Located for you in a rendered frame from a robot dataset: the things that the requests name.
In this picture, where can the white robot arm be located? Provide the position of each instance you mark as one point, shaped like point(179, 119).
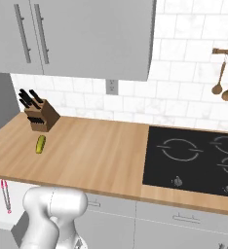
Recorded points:
point(51, 207)

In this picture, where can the narrow grey drawer front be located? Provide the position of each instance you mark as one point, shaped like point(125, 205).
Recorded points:
point(116, 205)

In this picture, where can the white open drawer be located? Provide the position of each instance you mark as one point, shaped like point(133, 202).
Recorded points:
point(18, 201)

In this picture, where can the pink metal tongs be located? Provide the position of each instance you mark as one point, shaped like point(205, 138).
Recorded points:
point(5, 194)

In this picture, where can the wide grey drawer front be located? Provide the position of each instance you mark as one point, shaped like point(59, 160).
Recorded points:
point(216, 223)

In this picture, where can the wooden knife block with knives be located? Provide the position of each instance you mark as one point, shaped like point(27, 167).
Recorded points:
point(43, 113)

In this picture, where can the yellow-green pickle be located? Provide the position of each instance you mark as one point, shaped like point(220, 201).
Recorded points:
point(40, 144)

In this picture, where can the black hob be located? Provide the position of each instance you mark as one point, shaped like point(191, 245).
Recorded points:
point(197, 168)

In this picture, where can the narrow grey base cupboard door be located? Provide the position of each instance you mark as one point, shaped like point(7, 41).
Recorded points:
point(109, 231)

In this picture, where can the small wooden spoon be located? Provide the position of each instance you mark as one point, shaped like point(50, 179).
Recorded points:
point(217, 88)

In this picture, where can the dark grey tall cabinet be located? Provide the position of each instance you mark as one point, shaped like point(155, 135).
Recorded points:
point(2, 103)

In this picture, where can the wide grey base cupboard door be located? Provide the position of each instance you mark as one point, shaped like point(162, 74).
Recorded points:
point(181, 238)

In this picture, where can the grey wall outlet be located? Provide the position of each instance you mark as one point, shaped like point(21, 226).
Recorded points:
point(112, 87)

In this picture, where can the wide grey wall cupboard door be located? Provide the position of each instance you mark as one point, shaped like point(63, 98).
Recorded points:
point(96, 35)

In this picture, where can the wooden wall rail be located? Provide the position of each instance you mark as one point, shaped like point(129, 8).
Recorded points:
point(224, 51)

